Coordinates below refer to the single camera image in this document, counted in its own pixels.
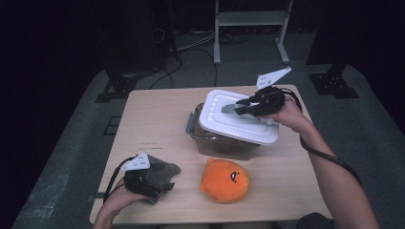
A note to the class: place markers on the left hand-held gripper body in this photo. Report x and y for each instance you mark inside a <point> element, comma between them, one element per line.
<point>140,183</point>

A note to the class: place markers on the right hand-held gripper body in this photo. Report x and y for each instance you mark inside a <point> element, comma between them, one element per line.
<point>270,101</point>

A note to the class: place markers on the grey fuzzy cloth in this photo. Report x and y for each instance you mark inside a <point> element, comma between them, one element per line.
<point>164,171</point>

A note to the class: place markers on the clear brown storage box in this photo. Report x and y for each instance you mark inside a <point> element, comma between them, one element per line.
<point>223,148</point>

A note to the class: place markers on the orange plush toy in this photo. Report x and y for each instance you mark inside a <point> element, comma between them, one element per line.
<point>223,181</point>

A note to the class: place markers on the person's right hand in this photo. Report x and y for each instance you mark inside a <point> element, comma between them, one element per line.
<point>293,116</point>

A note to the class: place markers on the person's left hand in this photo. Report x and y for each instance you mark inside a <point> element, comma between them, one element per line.
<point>119,200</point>

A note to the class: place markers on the black tape strip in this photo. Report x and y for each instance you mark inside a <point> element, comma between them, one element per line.
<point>97,196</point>

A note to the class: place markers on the black stand base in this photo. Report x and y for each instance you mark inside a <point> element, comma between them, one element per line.
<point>332,84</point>
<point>121,86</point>

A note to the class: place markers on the white metal stand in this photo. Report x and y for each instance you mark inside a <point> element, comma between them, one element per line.
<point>251,17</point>

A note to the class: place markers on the dark equipment rack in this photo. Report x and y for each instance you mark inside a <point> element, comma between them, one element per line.
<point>165,31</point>

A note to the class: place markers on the person's dark clothing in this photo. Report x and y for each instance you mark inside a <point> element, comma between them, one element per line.
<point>313,222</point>

